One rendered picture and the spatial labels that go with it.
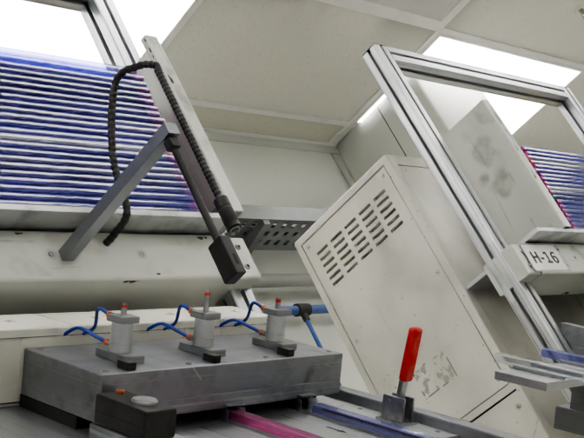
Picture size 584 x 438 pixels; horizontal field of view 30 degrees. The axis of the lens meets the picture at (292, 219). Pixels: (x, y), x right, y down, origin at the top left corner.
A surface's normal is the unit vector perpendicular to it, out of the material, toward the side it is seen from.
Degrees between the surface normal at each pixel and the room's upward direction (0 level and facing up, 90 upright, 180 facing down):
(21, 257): 90
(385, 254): 90
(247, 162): 90
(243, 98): 180
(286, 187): 90
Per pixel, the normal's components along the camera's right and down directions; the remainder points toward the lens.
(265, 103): 0.41, 0.80
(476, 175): -0.69, -0.03
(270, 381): 0.71, 0.11
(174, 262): 0.59, -0.59
